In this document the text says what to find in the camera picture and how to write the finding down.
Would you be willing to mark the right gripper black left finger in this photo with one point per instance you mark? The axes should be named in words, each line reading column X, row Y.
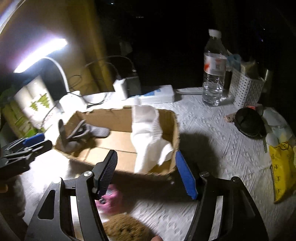
column 103, row 173

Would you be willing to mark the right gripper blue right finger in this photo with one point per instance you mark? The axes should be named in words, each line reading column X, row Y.
column 187, row 177

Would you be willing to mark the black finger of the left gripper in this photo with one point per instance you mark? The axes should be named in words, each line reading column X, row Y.
column 38, row 149

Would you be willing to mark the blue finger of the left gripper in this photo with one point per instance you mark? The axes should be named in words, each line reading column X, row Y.
column 39, row 137

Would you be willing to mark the pink plush toy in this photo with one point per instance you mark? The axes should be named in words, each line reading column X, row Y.
column 110, row 203

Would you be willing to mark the grey knitted glove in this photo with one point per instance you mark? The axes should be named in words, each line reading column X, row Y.
column 79, row 136

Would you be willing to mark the cotton swab bag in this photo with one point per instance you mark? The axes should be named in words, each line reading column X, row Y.
column 123, row 227

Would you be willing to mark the operator hand fingertip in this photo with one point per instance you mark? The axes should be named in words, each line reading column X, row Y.
column 157, row 238

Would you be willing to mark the white paper cup pack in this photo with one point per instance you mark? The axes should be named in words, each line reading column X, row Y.
column 37, row 104

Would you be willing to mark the green paper cup pack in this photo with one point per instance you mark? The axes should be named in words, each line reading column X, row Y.
column 14, row 116

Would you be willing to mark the brown cardboard box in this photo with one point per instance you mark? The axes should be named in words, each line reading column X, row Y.
column 119, row 121

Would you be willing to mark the white desk lamp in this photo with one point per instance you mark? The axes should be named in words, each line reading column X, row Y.
column 40, row 63

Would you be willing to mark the black round dish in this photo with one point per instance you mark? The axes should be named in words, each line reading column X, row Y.
column 250, row 123

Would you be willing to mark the white power strip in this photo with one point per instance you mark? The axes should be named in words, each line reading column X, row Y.
column 164, row 94

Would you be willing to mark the white power adapter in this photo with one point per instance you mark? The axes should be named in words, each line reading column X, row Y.
column 120, row 88

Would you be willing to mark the black power adapter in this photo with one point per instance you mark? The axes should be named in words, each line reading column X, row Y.
column 133, row 84

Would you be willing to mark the yellow plastic bag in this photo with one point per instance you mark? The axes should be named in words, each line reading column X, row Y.
column 283, row 170

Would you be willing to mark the white perforated storage basket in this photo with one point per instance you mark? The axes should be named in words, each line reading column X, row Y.
column 246, row 85

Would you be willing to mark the yellow curtain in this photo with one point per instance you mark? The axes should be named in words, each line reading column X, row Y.
column 26, row 24

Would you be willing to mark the clear plastic water bottle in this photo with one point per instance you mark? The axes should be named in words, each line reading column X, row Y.
column 215, row 60

